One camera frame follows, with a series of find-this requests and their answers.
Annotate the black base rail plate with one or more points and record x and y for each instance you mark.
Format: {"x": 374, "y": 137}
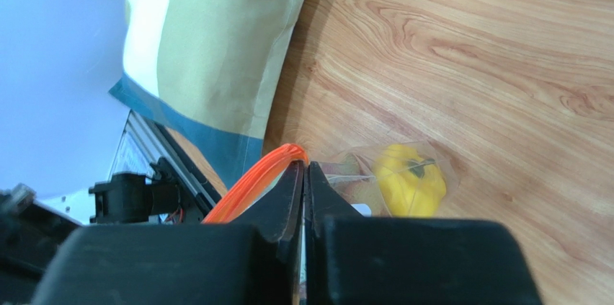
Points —
{"x": 147, "y": 148}

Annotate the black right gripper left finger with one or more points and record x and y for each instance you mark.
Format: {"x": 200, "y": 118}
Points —
{"x": 252, "y": 260}

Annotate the yellow fake bell pepper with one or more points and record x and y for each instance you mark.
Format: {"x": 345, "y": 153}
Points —
{"x": 411, "y": 185}

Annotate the clear zip top bag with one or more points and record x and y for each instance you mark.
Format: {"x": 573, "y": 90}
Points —
{"x": 349, "y": 173}

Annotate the blue beige striped pillow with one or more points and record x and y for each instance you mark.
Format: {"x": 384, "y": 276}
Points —
{"x": 208, "y": 69}

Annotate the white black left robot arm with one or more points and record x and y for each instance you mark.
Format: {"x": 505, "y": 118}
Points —
{"x": 31, "y": 234}

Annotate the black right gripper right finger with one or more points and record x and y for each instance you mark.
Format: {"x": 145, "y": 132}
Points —
{"x": 353, "y": 259}

